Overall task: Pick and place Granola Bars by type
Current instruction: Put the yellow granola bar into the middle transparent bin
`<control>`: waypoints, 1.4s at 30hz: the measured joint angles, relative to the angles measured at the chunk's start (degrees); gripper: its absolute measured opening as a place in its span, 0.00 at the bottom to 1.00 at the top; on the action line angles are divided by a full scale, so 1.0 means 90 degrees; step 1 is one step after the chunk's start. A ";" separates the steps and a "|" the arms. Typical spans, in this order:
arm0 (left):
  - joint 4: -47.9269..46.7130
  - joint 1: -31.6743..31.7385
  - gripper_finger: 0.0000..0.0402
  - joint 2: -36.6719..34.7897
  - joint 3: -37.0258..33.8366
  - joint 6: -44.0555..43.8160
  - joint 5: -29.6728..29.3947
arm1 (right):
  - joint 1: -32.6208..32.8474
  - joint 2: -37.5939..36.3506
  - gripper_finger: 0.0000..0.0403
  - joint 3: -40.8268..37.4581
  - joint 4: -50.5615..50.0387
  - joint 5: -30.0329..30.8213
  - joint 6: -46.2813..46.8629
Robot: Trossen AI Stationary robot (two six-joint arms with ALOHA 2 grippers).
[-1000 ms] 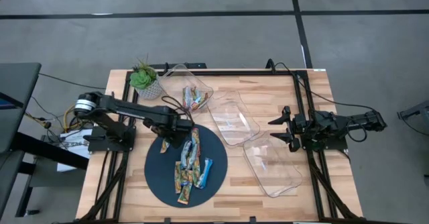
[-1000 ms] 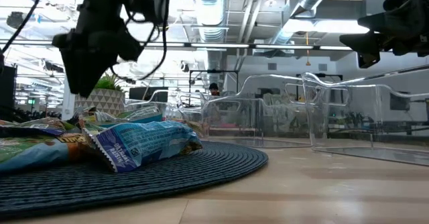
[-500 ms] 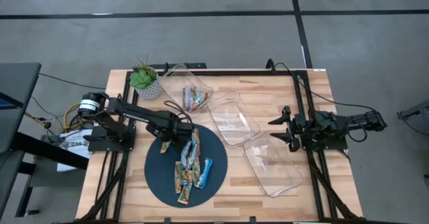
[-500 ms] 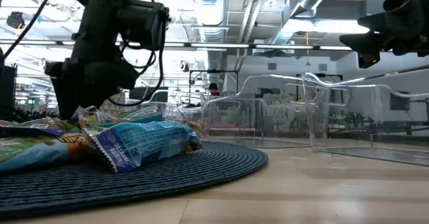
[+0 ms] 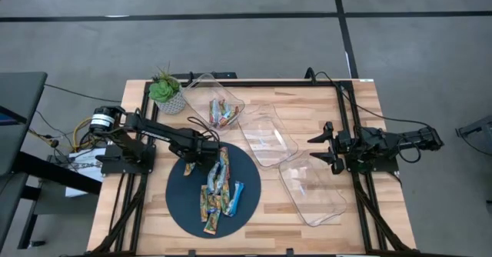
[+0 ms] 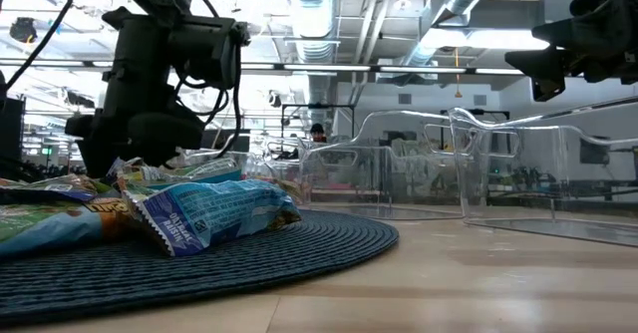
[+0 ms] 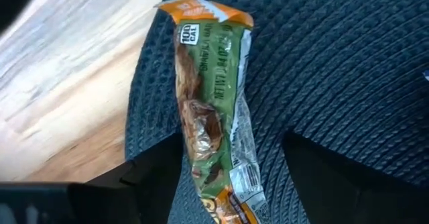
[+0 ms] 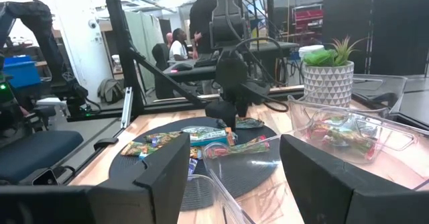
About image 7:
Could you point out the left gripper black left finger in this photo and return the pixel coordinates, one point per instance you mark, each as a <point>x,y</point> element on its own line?
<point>144,190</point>

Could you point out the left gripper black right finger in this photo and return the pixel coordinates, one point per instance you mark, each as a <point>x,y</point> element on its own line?
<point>352,197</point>

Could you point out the orange-ended green granola bar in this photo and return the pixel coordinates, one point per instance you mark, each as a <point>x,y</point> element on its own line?
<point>214,83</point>

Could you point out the dark round plate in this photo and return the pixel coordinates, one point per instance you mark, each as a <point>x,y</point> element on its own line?
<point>335,66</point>

